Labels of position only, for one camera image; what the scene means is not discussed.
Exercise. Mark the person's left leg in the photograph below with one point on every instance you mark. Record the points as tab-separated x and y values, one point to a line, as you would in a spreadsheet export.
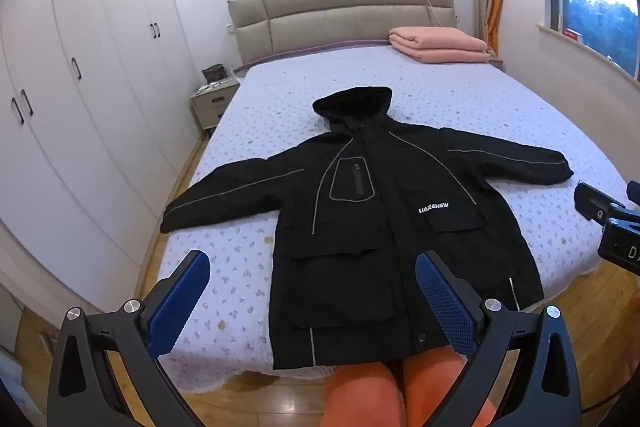
360	392

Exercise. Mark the beige nightstand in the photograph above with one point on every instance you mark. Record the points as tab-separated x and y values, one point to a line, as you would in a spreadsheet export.
210	107

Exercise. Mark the person's right leg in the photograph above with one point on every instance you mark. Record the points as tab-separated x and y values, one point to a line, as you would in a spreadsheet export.
430	382

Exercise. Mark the beige padded headboard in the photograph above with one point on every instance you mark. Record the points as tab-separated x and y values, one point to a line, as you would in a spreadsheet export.
320	22

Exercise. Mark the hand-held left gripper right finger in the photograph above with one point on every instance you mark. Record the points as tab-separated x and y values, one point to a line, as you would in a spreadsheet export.
445	307

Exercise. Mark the white wardrobe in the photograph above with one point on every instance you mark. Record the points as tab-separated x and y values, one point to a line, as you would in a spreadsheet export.
75	7

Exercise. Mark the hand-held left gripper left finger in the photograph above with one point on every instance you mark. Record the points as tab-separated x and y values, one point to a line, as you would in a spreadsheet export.
180	297

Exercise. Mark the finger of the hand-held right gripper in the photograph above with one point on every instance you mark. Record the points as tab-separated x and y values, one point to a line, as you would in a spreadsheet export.
595	203

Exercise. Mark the folded pink blanket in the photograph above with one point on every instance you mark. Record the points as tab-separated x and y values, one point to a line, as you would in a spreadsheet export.
440	42

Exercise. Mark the small red box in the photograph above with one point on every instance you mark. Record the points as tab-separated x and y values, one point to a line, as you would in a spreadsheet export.
570	33

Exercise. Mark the brown bag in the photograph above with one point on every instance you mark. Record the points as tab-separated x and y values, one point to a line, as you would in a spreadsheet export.
214	73

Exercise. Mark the bed with floral bedspread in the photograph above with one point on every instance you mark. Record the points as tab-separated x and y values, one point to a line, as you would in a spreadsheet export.
500	117

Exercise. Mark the black hooded jacket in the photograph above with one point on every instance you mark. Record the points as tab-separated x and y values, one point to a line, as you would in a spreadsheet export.
380	227

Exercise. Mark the person's leg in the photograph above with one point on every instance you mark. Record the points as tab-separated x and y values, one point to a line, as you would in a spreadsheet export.
360	392
430	382

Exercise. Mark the white windowsill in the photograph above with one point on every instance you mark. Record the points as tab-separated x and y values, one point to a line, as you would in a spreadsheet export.
590	54

